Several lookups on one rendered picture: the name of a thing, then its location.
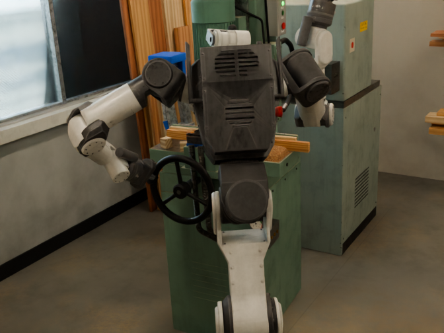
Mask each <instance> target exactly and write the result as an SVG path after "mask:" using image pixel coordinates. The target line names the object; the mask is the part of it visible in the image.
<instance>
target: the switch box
mask: <svg viewBox="0 0 444 333"><path fill-rule="evenodd" d="M282 1H283V2H284V5H283V6H282V5H281V2H282ZM267 7H268V25H269V34H270V36H281V35H283V34H286V2H285V0H267ZM281 7H283V9H281ZM282 10H283V11H284V15H283V16H282V15H281V11H282ZM281 17H283V18H281ZM283 22H284V23H285V29H283V28H282V27H281V26H282V23H283ZM282 30H284V32H281V31H282Z"/></svg>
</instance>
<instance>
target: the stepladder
mask: <svg viewBox="0 0 444 333"><path fill-rule="evenodd" d="M154 58H163V59H166V60H167V61H169V62H171V63H172V64H173V65H174V66H176V67H177V68H179V69H180V70H181V71H182V72H184V73H185V75H186V66H185V60H186V53H185V52H160V53H157V54H153V55H149V56H148V61H149V60H151V59H154ZM177 102H178V109H179V113H180V121H181V122H180V123H178V120H177V117H176V110H175V106H174V104H173V105H172V107H171V108H168V107H166V106H165V105H164V104H163V103H161V104H162V108H163V116H164V122H163V124H164V126H165V129H166V132H167V129H170V127H171V126H172V124H185V125H193V126H194V125H195V123H194V122H193V121H192V115H191V111H190V109H189V104H186V103H183V102H180V101H178V100H177Z"/></svg>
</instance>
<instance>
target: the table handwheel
mask: <svg viewBox="0 0 444 333"><path fill-rule="evenodd" d="M172 162H174V163H175V167H176V173H177V177H178V184H177V185H175V186H174V188H173V195H171V196H170V197H168V198H167V199H166V200H164V201H162V199H161V197H160V195H159V192H158V188H157V180H156V181H155V182H154V183H152V184H150V187H151V193H152V196H153V199H154V201H155V203H156V205H157V206H158V208H159V209H160V210H161V211H162V212H163V213H164V214H165V215H166V216H167V217H168V218H170V219H172V220H173V221H175V222H177V223H181V224H184V225H194V224H197V223H200V222H202V221H203V220H205V219H206V218H207V217H208V216H209V215H210V214H211V212H212V200H211V194H212V193H213V192H215V188H214V185H213V181H212V179H211V177H210V175H209V174H208V172H207V171H206V169H205V168H204V167H203V166H202V165H201V164H199V163H198V162H197V161H195V160H193V159H192V158H190V157H187V156H184V155H169V156H166V157H164V158H162V159H161V160H160V161H159V162H158V163H157V164H156V169H155V171H154V172H153V175H157V176H158V175H159V172H160V170H161V169H162V168H163V167H164V166H165V165H167V164H169V163H172ZM179 162H181V163H185V164H187V165H190V166H191V167H193V168H194V169H195V170H196V171H197V172H198V173H199V174H200V175H201V177H202V178H203V180H204V182H205V184H206V186H207V191H208V201H207V202H205V201H204V200H202V199H200V198H199V197H197V196H195V195H193V194H192V193H191V189H192V188H193V184H192V180H191V179H189V180H188V181H187V182H185V181H182V176H181V172H180V165H179ZM201 177H198V176H197V180H198V184H199V183H200V182H201ZM186 196H188V197H190V198H192V199H194V200H196V201H197V202H199V203H201V204H202V205H204V206H206V208H205V209H204V211H203V212H202V213H201V214H199V215H198V216H196V217H181V216H179V215H177V214H175V213H173V212H172V211H171V210H170V209H169V208H168V207H167V206H166V205H165V204H167V203H168V202H169V201H171V200H173V199H174V198H175V197H177V198H178V199H184V198H185V197H186Z"/></svg>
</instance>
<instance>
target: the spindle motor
mask: <svg viewBox="0 0 444 333"><path fill-rule="evenodd" d="M191 14H192V32H193V43H194V62H195V61H196V60H197V59H200V48H201V47H211V46H210V45H209V44H208V42H207V40H206V35H207V29H221V30H228V27H229V25H231V24H234V25H235V26H236V24H235V0H191Z"/></svg>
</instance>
